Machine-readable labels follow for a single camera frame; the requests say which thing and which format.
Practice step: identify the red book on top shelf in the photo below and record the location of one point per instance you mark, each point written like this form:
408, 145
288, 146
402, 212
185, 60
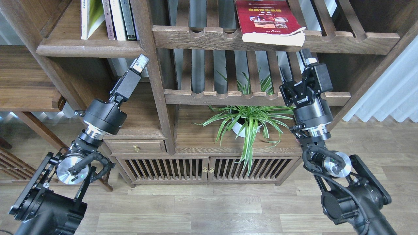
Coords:
269, 22

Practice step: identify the maroon book white characters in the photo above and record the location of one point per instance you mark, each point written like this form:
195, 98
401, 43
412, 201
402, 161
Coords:
108, 20

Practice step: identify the white upright book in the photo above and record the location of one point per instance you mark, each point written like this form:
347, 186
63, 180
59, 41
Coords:
118, 20

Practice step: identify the white plant pot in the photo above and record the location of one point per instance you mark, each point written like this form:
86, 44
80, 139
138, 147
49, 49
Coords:
246, 127

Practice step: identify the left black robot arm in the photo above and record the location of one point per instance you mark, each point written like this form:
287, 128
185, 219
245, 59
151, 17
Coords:
52, 201

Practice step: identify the white curtain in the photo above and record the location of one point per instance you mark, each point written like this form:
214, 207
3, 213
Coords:
395, 93

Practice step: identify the dark wooden bookshelf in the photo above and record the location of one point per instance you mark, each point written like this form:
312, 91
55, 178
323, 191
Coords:
357, 45

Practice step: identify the slatted wooden bench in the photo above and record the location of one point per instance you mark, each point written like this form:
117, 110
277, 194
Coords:
13, 166

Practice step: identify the dark green upright book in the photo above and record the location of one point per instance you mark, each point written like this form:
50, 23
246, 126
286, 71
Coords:
128, 20

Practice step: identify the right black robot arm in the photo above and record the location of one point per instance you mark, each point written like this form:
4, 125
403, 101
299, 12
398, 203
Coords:
350, 192

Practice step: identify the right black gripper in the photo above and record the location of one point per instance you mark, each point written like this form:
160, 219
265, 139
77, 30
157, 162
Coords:
311, 113

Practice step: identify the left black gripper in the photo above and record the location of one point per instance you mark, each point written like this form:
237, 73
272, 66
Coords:
106, 117

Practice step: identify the green spider plant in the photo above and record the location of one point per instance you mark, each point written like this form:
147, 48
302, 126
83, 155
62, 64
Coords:
269, 116

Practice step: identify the wooden side table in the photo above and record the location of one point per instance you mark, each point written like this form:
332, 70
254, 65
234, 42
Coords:
25, 89

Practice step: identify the yellow green book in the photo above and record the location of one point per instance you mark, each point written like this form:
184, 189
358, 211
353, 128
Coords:
92, 15

